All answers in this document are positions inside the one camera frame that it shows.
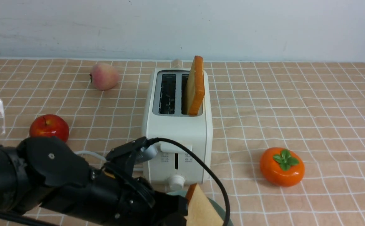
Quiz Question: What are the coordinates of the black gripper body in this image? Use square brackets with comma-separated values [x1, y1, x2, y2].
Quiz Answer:
[88, 137, 188, 226]

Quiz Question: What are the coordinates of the toasted bread slice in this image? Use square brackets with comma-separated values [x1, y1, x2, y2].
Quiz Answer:
[182, 56, 205, 116]
[185, 184, 223, 226]

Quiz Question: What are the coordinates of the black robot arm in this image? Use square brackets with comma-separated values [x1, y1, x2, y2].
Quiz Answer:
[0, 137, 188, 226]

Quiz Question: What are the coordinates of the white two-slot toaster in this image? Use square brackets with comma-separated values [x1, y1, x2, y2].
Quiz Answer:
[141, 68, 213, 191]

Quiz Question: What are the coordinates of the red apple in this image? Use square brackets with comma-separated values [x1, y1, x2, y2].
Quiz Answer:
[29, 114, 69, 143]

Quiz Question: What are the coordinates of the light green plate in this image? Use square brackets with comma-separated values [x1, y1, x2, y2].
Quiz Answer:
[167, 190, 234, 226]

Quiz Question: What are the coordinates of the pink peach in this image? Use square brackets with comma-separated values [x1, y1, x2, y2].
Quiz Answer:
[89, 63, 120, 90]

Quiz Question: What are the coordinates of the orange persimmon with green leaf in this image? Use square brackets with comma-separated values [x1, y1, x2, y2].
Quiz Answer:
[260, 147, 305, 186]

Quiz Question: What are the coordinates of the white toaster power cable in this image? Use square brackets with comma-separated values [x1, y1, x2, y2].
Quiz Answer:
[74, 150, 144, 172]

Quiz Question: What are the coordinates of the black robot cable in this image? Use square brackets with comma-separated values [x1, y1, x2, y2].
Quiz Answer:
[145, 137, 231, 226]

